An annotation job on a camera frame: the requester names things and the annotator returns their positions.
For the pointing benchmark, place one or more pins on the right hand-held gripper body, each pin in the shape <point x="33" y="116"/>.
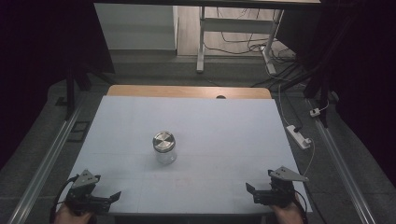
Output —
<point x="280" y="191"/>

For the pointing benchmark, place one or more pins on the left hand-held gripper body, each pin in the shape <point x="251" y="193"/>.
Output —
<point x="81" y="194"/>

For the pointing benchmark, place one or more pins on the clear glass jar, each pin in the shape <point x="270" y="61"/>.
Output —
<point x="166" y="157"/>

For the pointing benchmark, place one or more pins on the round silver metal lid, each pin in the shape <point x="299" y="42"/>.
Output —
<point x="163" y="141"/>

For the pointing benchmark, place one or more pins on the person's right hand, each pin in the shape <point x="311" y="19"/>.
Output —
<point x="288" y="215"/>

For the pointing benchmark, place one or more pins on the person's left hand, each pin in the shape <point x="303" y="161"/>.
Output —
<point x="70" y="217"/>

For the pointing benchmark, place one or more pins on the white power strip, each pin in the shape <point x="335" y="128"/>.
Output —
<point x="298" y="137"/>

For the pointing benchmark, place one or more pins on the white table mat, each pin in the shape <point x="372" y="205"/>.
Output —
<point x="199" y="124"/>

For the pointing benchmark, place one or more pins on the small white adapter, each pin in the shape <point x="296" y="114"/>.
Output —
<point x="315" y="112"/>

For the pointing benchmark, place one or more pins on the black metal stand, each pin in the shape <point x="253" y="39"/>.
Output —
<point x="70" y="93"/>
<point x="323" y="84"/>

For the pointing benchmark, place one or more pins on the wooden table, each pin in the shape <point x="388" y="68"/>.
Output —
<point x="186" y="91"/>

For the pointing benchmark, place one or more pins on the aluminium floor rail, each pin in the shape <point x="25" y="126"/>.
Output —
<point x="43" y="169"/>
<point x="344" y="169"/>

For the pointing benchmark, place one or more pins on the black rectangular floor frame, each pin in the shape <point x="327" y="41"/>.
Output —
<point x="72" y="137"/>

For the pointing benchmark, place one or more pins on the white desk frame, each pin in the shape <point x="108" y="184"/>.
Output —
<point x="236" y="25"/>

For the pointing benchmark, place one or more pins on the grey wall panel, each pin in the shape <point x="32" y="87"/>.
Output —
<point x="135" y="28"/>

